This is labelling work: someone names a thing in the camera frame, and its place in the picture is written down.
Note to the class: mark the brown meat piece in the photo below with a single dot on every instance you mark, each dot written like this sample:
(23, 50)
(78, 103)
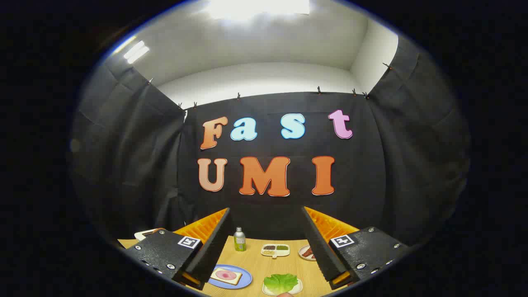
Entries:
(308, 252)

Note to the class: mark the white divided dish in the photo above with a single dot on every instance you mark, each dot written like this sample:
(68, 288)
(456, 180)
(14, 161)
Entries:
(282, 252)

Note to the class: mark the green lettuce leaf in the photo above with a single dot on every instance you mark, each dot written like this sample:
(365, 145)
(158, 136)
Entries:
(280, 282)

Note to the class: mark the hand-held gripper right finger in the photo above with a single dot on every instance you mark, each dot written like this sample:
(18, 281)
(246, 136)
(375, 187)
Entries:
(319, 251)

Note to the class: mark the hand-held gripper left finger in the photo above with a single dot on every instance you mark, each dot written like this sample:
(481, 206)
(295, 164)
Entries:
(214, 251)

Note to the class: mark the green bottle with silver cap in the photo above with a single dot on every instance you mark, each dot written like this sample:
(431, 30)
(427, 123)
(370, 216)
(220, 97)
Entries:
(239, 241)

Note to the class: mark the blue round plate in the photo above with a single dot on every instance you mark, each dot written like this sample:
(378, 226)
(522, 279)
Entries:
(245, 278)

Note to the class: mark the pink ham slice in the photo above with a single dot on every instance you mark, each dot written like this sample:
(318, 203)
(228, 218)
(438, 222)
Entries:
(226, 275)

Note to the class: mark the ceiling light strip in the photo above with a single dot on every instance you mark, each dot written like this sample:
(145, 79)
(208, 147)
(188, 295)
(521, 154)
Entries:
(136, 51)

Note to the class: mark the large ceiling light panel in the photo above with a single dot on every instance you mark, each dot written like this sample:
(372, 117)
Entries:
(255, 7)

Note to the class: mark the white oval plate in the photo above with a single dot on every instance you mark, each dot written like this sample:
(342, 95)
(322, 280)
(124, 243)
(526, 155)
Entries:
(302, 255)

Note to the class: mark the small white square plate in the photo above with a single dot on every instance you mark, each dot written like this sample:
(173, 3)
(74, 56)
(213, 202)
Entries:
(299, 286)

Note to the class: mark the white bread slice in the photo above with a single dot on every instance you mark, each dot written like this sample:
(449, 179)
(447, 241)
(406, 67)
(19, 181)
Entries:
(214, 277)

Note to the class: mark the white toaster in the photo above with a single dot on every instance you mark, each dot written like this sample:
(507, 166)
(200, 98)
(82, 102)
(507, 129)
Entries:
(142, 235)

